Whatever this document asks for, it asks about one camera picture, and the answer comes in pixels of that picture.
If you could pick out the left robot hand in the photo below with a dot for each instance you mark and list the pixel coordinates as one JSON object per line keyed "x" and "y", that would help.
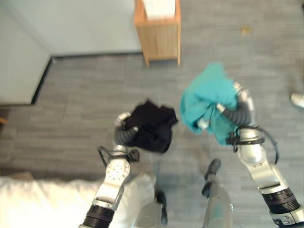
{"x": 122, "y": 136}

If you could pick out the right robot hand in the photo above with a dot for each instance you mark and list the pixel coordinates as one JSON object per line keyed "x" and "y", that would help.
{"x": 240, "y": 114}

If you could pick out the black garment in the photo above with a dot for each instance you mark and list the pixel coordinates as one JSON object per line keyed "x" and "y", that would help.
{"x": 153, "y": 129}

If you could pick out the teal garment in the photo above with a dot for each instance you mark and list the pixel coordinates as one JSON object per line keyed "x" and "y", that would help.
{"x": 207, "y": 99}

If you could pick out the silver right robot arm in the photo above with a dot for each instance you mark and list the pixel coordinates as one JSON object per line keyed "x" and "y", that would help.
{"x": 263, "y": 173}

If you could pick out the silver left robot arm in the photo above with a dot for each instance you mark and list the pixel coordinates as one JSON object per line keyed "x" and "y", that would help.
{"x": 109, "y": 185}

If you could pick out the white bed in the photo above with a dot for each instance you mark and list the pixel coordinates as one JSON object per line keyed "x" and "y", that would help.
{"x": 59, "y": 203}

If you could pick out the wooden laundry basket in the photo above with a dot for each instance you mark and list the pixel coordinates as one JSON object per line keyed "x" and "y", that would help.
{"x": 158, "y": 33}

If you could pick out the white basket liner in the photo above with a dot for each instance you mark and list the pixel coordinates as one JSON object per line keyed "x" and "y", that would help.
{"x": 158, "y": 9}

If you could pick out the person's shoe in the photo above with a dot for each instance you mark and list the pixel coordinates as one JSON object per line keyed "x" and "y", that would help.
{"x": 297, "y": 99}

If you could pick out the silver right robot leg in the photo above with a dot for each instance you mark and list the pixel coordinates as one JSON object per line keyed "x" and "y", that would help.
{"x": 217, "y": 202}

